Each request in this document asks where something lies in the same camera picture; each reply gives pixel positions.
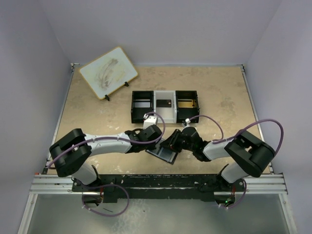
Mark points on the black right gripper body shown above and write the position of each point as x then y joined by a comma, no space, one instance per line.
174,141

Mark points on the yellow-framed whiteboard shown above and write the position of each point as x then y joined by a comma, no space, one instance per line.
108,72

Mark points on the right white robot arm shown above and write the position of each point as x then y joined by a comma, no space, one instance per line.
250,154

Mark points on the black and white tray organizer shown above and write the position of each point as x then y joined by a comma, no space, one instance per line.
173,106

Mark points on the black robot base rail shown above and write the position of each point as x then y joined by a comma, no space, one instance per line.
203,187

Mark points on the gold card in tray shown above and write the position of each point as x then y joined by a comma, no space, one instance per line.
187,103

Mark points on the black leather card holder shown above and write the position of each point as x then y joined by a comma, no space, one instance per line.
164,154

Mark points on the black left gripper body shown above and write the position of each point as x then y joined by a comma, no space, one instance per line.
151,143

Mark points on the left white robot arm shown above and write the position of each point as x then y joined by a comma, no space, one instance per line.
69,154

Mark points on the silver card in tray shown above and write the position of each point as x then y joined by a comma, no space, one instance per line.
142,104

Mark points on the black card in tray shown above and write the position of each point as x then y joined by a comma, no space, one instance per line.
163,103

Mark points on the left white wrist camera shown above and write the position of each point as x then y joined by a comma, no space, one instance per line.
149,120

